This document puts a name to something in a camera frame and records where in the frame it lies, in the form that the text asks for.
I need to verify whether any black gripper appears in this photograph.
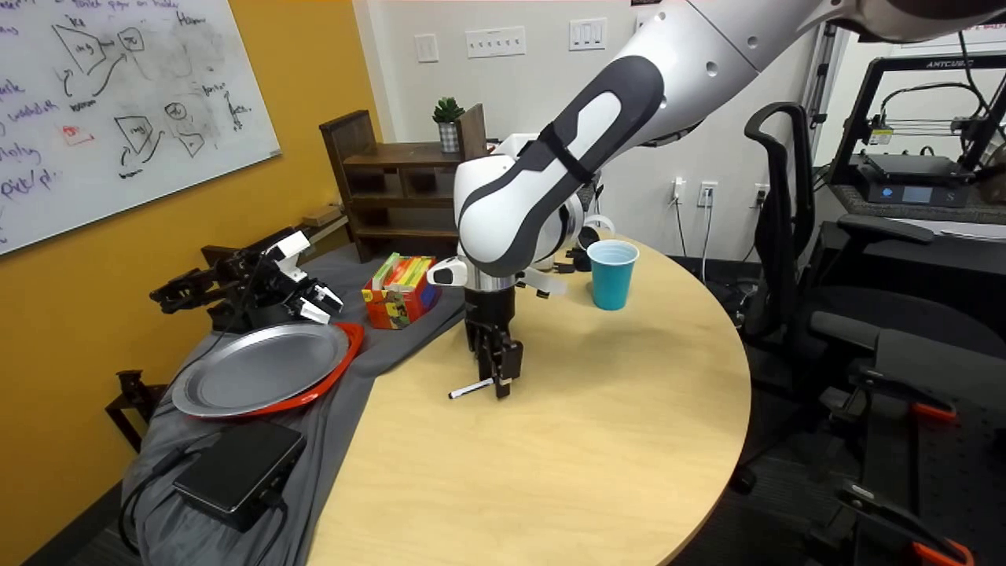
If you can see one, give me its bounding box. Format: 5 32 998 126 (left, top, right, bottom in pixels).
464 288 523 398

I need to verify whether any black and white marker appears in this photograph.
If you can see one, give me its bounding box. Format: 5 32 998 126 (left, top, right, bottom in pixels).
447 376 497 398

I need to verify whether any blue plastic cup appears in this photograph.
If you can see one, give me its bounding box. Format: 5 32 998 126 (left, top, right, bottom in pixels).
587 240 637 312

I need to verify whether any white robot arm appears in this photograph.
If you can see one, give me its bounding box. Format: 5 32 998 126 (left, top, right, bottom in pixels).
452 0 1006 398

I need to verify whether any colourful block box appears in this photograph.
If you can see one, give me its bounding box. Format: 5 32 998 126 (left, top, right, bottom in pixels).
363 250 441 331

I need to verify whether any red plate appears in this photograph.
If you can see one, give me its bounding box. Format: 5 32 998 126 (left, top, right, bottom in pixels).
253 320 368 418

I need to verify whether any wooden shelf unit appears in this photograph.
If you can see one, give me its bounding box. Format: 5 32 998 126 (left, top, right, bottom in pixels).
322 111 462 262

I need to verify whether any grey metal plate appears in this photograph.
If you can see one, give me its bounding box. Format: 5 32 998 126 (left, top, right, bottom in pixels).
172 325 348 418

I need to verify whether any small potted plant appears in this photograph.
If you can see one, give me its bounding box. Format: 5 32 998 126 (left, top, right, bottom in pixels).
433 96 462 155

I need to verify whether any black and white robot gadget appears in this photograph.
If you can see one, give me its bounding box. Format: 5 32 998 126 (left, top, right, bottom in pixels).
151 228 343 334

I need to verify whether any black flat box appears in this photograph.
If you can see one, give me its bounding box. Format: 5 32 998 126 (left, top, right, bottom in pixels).
176 420 304 530

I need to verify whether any black office chair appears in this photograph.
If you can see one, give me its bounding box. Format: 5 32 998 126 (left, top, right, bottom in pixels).
737 101 1006 416

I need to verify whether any grey table cloth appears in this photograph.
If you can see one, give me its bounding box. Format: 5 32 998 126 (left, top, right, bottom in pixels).
121 288 464 566

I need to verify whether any whiteboard with drawings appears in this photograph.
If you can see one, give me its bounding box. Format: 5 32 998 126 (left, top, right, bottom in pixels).
0 0 280 256

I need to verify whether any black 3D printer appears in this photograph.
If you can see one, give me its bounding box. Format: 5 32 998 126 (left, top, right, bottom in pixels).
826 0 1006 225

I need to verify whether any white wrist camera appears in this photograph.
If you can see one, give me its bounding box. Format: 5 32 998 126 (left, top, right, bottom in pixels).
428 259 565 300

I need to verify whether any black clamp with orange handles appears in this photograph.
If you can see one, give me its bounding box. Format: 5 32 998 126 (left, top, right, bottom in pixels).
815 365 985 566

